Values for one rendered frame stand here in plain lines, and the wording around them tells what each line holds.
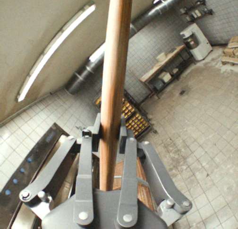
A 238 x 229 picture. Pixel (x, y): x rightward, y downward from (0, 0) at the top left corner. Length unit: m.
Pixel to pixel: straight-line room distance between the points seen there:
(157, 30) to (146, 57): 1.36
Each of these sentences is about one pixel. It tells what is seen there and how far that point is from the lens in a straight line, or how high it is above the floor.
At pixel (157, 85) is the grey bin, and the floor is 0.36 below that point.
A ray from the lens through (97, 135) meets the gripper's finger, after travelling 0.16.
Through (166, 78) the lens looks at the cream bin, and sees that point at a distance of 4.89.
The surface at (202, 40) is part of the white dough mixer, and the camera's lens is 5.44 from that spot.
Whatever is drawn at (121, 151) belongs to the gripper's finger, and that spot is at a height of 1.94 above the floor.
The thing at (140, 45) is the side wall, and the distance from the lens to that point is 5.32.
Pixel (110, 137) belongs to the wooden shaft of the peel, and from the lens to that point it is 0.18.
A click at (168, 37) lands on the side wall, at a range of 5.79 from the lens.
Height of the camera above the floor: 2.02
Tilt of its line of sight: 16 degrees down
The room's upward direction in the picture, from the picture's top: 46 degrees counter-clockwise
